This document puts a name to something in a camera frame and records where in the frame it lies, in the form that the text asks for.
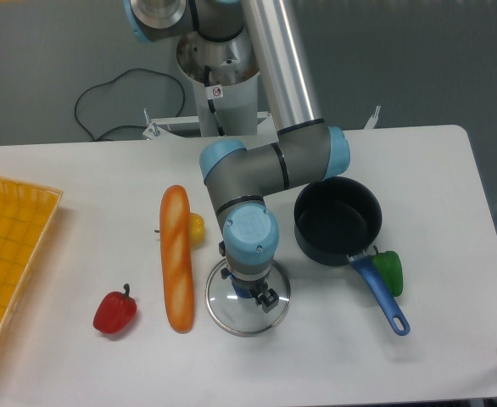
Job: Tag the red bell pepper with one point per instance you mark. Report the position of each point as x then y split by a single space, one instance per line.
115 312

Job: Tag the green bell pepper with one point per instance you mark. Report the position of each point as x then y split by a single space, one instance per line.
389 266

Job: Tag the yellow bell pepper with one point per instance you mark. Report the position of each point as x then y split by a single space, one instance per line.
196 229

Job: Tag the baguette bread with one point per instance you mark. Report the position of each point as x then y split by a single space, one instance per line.
176 261

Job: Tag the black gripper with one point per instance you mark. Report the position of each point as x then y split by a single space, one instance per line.
265 297

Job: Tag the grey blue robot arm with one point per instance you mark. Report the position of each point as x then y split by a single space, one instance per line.
293 146

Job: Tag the yellow wicker basket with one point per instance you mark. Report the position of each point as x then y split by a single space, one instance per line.
26 212

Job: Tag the white table bracket right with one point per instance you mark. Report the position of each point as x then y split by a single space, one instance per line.
373 119

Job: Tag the black saucepan blue handle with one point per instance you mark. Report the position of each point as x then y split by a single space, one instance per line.
335 222

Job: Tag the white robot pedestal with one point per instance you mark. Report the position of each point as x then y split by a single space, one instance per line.
224 77

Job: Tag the glass lid blue knob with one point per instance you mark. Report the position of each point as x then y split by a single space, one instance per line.
242 316

